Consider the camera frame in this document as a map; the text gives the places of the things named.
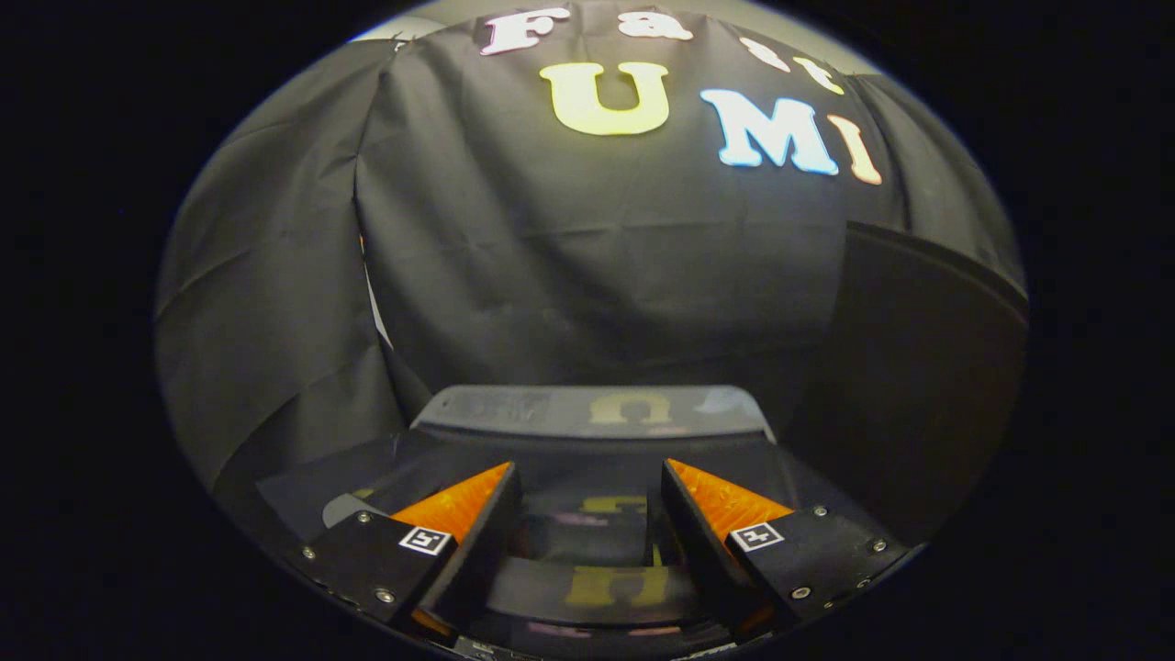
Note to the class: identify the black washing machine lid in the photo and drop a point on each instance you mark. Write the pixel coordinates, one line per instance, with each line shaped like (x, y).
(587, 523)

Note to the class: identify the grey washing machine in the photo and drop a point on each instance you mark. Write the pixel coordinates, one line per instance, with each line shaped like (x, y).
(514, 408)

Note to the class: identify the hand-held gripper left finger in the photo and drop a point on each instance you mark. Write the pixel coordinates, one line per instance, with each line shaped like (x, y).
(477, 542)

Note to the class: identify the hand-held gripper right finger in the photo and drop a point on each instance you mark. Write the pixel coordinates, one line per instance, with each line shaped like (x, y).
(702, 542)

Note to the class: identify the beige cabinet with dark top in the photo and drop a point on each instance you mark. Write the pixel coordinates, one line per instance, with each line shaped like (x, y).
(918, 386)

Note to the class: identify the black backdrop cloth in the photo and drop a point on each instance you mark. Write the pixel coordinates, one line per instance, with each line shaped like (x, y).
(569, 257)

